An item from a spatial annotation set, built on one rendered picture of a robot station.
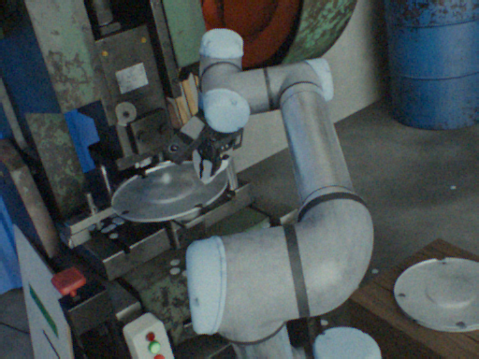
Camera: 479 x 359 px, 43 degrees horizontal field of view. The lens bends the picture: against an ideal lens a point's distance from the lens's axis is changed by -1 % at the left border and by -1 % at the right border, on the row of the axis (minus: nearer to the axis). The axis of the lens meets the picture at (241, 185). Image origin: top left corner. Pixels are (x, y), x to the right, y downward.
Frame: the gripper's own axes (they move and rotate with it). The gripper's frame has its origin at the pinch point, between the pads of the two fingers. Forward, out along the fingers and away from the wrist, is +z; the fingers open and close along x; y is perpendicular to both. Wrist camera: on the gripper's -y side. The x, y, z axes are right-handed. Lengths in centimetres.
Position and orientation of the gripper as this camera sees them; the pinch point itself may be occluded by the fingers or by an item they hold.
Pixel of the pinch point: (202, 179)
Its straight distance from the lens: 132.0
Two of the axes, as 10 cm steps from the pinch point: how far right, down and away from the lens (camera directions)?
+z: -1.0, 6.8, 7.2
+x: -6.7, -5.9, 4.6
